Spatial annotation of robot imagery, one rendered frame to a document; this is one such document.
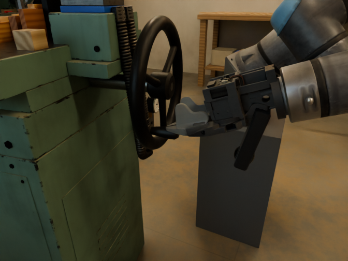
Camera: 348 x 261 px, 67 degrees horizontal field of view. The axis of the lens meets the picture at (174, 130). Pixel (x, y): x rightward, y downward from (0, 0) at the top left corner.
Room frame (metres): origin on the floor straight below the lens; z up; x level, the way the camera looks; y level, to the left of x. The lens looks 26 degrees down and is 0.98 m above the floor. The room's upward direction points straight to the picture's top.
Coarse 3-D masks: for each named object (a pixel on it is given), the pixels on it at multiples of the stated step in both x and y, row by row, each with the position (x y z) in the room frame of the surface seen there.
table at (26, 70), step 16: (0, 48) 0.51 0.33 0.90; (16, 48) 0.51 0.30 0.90; (48, 48) 0.51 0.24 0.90; (64, 48) 0.54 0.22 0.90; (0, 64) 0.40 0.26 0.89; (16, 64) 0.43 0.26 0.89; (32, 64) 0.46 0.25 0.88; (48, 64) 0.49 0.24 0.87; (64, 64) 0.54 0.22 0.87; (80, 64) 0.53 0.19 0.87; (96, 64) 0.52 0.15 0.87; (112, 64) 0.53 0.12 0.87; (0, 80) 0.39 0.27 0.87; (16, 80) 0.42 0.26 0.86; (32, 80) 0.45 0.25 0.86; (48, 80) 0.49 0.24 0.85; (0, 96) 0.39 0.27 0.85
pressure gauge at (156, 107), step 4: (148, 96) 0.86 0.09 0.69; (148, 100) 0.84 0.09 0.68; (152, 100) 0.83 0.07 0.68; (156, 100) 0.86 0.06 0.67; (148, 104) 0.83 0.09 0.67; (152, 104) 0.83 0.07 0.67; (148, 108) 0.83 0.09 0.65; (152, 108) 0.83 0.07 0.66; (156, 108) 0.85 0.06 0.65; (148, 112) 0.85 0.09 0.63; (152, 112) 0.84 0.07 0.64; (156, 112) 0.84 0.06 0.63
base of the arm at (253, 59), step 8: (248, 48) 1.00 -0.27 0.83; (256, 48) 0.96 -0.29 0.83; (240, 56) 0.97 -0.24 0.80; (248, 56) 0.96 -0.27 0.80; (256, 56) 0.94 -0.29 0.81; (264, 56) 0.92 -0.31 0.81; (240, 64) 0.95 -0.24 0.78; (248, 64) 0.93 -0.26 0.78; (256, 64) 0.92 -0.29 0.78; (264, 64) 0.91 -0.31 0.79
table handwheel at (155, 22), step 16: (160, 16) 0.56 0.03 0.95; (144, 32) 0.49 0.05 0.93; (176, 32) 0.64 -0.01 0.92; (144, 48) 0.47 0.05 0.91; (176, 48) 0.66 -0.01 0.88; (144, 64) 0.46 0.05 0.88; (176, 64) 0.68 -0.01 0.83; (96, 80) 0.60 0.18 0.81; (112, 80) 0.59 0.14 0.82; (144, 80) 0.45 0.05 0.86; (160, 80) 0.55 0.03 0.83; (176, 80) 0.68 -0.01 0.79; (144, 96) 0.45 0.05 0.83; (160, 96) 0.55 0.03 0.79; (176, 96) 0.67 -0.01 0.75; (144, 112) 0.44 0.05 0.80; (160, 112) 0.57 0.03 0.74; (144, 128) 0.44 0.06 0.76; (144, 144) 0.46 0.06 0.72; (160, 144) 0.52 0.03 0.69
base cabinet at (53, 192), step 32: (96, 128) 0.61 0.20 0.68; (128, 128) 0.78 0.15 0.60; (0, 160) 0.44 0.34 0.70; (64, 160) 0.48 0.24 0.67; (96, 160) 0.59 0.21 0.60; (128, 160) 0.75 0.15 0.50; (0, 192) 0.44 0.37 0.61; (32, 192) 0.42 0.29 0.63; (64, 192) 0.46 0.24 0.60; (96, 192) 0.56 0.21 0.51; (128, 192) 0.73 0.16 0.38; (0, 224) 0.46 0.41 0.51; (32, 224) 0.43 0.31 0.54; (64, 224) 0.44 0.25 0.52; (96, 224) 0.54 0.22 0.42; (128, 224) 0.71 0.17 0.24; (0, 256) 0.47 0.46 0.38; (32, 256) 0.44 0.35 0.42; (64, 256) 0.42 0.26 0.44; (96, 256) 0.52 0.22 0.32; (128, 256) 0.69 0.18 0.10
